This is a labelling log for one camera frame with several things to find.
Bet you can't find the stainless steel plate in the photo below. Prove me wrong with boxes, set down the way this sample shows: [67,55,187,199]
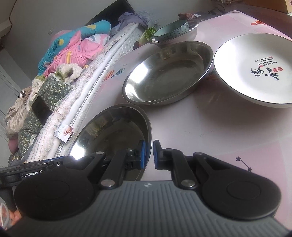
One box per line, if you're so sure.
[122,41,214,106]
[69,104,152,181]

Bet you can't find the white ceramic plate with calligraphy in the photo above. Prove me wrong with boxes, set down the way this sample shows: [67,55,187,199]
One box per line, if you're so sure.
[214,33,291,108]

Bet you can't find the light blue patterned ceramic bowl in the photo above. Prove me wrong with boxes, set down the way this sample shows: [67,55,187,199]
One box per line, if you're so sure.
[153,20,190,41]

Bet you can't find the pink balloon pattern tablecloth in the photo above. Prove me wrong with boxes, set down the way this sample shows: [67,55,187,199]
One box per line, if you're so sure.
[54,9,292,226]

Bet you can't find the small white card box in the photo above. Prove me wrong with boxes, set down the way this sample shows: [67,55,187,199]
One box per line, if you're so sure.
[54,123,74,144]

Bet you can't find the black smartphone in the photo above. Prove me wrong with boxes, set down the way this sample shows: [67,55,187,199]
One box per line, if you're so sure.
[32,96,52,126]

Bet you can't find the green leaf patterned pillow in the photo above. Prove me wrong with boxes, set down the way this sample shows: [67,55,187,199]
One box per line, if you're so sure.
[8,75,73,166]

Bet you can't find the beige cloth bundle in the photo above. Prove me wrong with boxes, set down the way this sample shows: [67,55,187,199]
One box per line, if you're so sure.
[5,86,34,139]

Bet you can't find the white quilted mattress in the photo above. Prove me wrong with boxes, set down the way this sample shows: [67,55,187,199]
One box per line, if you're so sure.
[18,23,143,162]

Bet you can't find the small stainless steel bowl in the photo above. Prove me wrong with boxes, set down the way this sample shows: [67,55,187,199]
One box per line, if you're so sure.
[149,19,199,48]

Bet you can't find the green lettuce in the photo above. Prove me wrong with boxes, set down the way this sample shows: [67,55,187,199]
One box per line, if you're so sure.
[138,27,156,45]

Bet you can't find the pink and blue quilt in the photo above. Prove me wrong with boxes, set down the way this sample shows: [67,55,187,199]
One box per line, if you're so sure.
[38,20,111,77]

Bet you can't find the grey-blue clothing pile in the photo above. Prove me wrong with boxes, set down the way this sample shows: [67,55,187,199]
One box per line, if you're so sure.
[109,11,154,36]

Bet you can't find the dark Philips cardboard box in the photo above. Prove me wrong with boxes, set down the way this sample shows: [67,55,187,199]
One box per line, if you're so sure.
[178,9,223,21]

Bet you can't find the white cable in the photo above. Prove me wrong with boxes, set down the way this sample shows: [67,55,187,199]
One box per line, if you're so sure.
[0,196,12,229]

